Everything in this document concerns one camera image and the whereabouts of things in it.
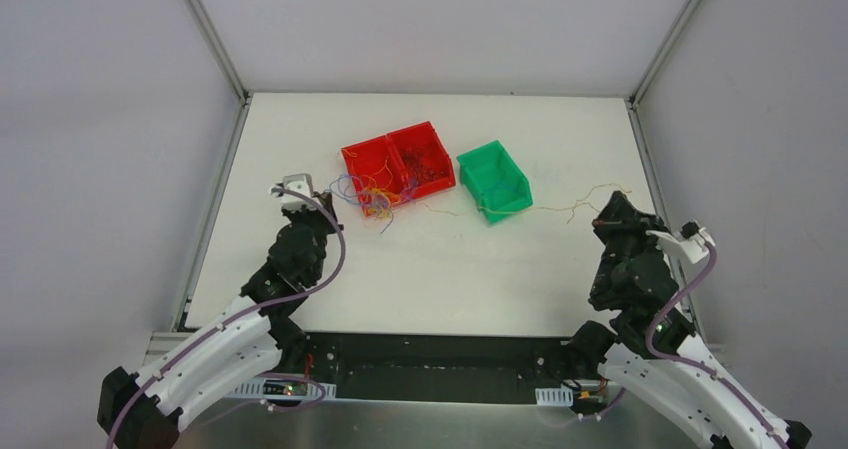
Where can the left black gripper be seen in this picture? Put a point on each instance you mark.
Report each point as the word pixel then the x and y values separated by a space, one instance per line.
pixel 317 214

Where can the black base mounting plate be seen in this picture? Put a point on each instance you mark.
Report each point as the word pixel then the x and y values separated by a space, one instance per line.
pixel 437 368

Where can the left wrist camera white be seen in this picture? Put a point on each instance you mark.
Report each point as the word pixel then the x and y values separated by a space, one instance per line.
pixel 293 192

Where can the white cable duct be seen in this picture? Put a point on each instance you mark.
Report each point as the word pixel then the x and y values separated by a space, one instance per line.
pixel 554 397
pixel 276 389

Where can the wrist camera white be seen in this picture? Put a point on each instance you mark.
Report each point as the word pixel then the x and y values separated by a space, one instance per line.
pixel 691 243
pixel 293 192

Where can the left white cable duct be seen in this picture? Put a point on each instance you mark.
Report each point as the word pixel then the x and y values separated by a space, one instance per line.
pixel 276 389

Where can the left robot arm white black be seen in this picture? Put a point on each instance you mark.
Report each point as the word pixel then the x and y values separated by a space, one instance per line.
pixel 150 407

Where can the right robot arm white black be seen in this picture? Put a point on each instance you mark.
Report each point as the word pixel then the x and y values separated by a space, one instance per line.
pixel 652 350

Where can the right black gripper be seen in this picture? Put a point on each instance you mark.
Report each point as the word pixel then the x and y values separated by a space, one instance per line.
pixel 619 215

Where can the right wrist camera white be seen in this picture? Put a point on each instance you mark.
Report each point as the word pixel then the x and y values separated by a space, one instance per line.
pixel 691 243

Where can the green plastic bin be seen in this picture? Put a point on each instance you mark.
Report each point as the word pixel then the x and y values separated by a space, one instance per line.
pixel 499 188

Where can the red plastic bin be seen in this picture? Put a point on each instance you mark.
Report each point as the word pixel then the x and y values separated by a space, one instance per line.
pixel 397 168

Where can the right white cable duct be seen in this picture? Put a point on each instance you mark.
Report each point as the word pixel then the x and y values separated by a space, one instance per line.
pixel 554 397

